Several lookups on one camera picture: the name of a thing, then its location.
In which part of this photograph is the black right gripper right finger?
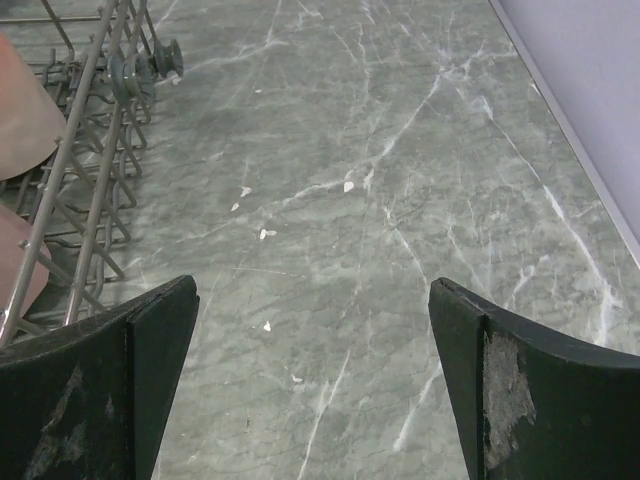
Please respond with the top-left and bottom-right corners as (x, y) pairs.
(429, 278), (639, 480)

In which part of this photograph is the metal wire dish rack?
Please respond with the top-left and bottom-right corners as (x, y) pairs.
(1, 1), (184, 345)

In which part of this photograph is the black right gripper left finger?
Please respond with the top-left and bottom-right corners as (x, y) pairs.
(1, 275), (200, 479)

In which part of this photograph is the salmon pink patterned mug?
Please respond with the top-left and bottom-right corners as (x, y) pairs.
(0, 35), (66, 180)

